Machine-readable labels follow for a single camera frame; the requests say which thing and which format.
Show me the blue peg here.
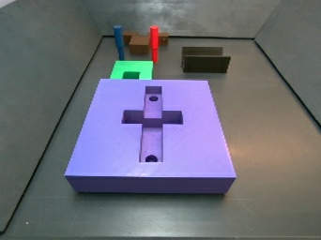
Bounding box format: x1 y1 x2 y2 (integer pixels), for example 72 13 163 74
113 25 125 60

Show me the brown T-shaped block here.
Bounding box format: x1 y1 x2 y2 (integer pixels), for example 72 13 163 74
122 31 171 54

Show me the black fixture stand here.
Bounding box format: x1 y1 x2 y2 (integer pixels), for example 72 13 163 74
182 47 232 73

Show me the purple board with cross slot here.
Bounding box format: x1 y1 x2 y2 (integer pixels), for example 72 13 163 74
66 79 236 193

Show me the green U-shaped block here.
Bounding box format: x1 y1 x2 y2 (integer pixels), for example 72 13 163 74
110 61 153 80

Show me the red peg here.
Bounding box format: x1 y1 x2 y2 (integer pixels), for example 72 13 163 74
150 25 159 64

